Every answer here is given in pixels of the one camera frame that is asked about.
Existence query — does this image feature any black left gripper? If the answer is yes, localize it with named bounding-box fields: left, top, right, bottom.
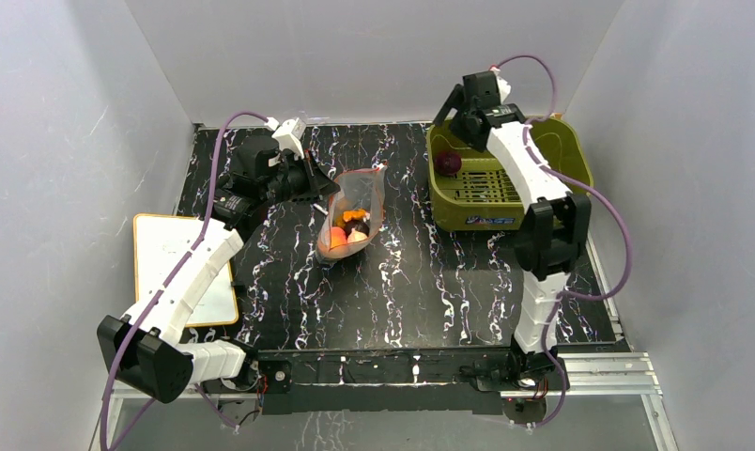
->
left=263, top=150, right=341, bottom=208

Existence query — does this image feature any yellow orange food piece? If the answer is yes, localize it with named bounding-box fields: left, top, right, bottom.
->
left=342, top=209, right=370, bottom=224

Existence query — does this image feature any clear zip bag red zipper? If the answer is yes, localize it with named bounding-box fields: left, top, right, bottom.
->
left=316, top=163, right=387, bottom=265

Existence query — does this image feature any orange peach fruit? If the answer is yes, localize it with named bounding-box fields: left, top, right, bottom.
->
left=329, top=226, right=348, bottom=253

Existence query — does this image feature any beige walnut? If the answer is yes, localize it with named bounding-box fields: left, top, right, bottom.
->
left=347, top=230, right=368, bottom=244

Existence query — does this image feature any magenta purple food piece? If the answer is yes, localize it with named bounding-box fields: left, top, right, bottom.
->
left=433, top=150, right=462, bottom=177

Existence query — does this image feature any dark purple plum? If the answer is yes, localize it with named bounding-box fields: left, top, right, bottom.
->
left=347, top=220, right=370, bottom=236

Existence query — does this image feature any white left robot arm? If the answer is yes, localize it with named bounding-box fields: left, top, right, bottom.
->
left=97, top=132, right=339, bottom=403

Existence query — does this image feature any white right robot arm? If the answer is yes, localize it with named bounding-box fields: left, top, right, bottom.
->
left=434, top=69, right=592, bottom=389

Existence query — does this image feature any olive green plastic basket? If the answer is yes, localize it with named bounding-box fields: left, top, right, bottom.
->
left=426, top=117, right=593, bottom=232

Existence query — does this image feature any white board orange rim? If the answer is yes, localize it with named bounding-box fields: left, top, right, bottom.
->
left=132, top=213, right=239, bottom=327

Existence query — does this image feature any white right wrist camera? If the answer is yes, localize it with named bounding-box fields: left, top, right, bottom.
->
left=489, top=65, right=512, bottom=104

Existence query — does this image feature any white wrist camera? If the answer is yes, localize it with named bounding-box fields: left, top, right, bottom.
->
left=265, top=117, right=306, bottom=160
left=489, top=65, right=512, bottom=104

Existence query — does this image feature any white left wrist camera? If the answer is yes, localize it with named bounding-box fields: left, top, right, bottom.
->
left=265, top=117, right=306, bottom=160

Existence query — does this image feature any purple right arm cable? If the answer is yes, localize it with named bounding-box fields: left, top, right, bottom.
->
left=495, top=54, right=635, bottom=430

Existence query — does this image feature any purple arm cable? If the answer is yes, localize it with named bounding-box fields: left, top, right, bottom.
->
left=99, top=110, right=279, bottom=451
left=495, top=54, right=635, bottom=430

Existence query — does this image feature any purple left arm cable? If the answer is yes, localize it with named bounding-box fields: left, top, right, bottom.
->
left=99, top=110, right=279, bottom=451

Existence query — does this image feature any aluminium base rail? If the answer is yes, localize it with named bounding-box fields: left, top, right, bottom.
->
left=106, top=348, right=681, bottom=451

